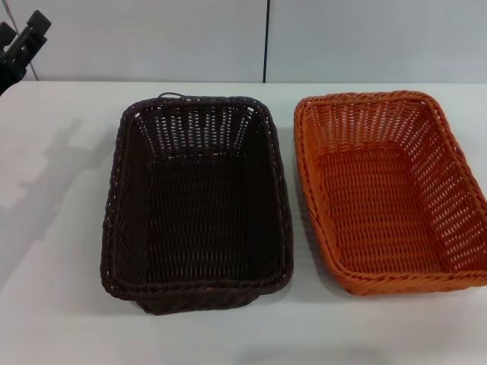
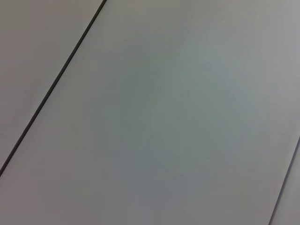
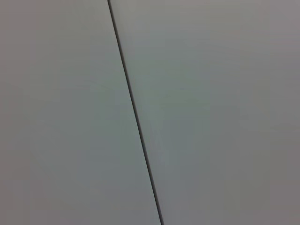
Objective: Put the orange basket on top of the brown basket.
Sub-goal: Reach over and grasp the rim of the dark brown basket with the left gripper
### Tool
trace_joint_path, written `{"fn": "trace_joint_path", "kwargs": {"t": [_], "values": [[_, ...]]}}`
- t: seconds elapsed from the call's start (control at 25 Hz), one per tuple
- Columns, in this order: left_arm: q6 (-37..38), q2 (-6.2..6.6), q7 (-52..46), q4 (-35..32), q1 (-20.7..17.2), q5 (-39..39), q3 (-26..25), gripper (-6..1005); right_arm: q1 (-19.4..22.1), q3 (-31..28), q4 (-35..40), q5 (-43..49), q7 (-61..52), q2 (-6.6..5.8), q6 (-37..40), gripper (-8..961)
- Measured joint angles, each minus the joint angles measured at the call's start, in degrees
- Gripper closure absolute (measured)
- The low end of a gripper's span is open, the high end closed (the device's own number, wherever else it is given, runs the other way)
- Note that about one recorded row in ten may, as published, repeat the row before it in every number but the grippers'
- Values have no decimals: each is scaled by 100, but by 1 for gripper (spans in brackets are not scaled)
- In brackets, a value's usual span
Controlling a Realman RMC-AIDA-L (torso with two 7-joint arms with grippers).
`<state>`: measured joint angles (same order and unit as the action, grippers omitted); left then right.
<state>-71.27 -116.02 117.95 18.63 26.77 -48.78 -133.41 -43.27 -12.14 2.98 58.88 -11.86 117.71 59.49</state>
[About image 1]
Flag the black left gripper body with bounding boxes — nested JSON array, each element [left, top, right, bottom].
[[0, 34, 40, 97]]

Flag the dark brown wicker basket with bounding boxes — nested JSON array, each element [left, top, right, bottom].
[[99, 92, 296, 316]]

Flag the orange wicker basket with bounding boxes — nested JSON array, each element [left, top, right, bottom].
[[292, 90, 487, 298]]

